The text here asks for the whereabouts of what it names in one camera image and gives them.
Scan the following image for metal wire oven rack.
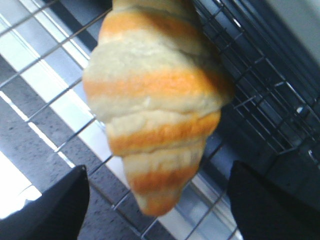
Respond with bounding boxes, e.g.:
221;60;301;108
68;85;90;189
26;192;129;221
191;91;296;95
0;0;320;240

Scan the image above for orange striped croissant bread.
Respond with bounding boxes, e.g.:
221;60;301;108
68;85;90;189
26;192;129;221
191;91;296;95
82;0;235;217

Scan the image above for white Toshiba toaster oven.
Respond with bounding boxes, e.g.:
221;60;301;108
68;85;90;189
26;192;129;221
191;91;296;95
194;0;320;208

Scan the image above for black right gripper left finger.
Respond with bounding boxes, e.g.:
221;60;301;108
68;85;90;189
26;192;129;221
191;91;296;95
0;165;90;240

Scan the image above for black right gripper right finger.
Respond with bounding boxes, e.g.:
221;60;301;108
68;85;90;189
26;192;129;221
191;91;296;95
227;160;320;240

